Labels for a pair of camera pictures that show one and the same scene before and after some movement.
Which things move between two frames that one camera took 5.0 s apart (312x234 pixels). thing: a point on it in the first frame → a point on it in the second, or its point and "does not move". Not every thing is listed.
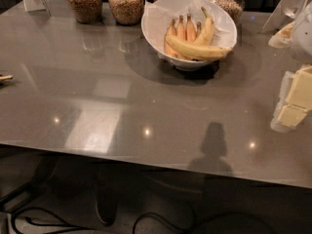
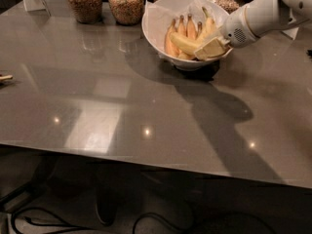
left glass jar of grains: x=86 y=2 does not move
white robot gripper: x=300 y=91 → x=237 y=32
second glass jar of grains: x=126 y=4 does not move
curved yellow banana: x=208 y=31 does not move
